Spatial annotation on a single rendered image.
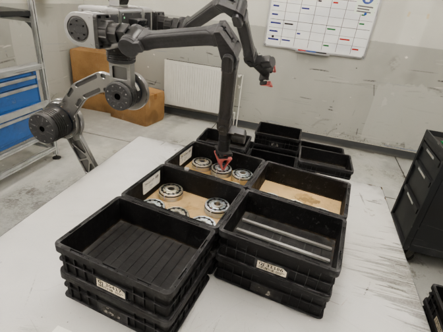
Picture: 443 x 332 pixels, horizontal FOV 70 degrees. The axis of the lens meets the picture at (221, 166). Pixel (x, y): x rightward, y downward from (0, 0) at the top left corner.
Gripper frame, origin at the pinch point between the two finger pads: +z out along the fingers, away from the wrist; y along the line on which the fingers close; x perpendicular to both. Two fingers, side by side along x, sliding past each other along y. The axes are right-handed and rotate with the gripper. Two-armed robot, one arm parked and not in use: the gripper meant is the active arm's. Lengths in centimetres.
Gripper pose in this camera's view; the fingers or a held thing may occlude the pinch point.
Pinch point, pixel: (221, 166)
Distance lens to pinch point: 158.1
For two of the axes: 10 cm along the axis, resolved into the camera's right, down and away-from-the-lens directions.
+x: -9.6, 0.5, -2.9
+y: -2.8, -4.8, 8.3
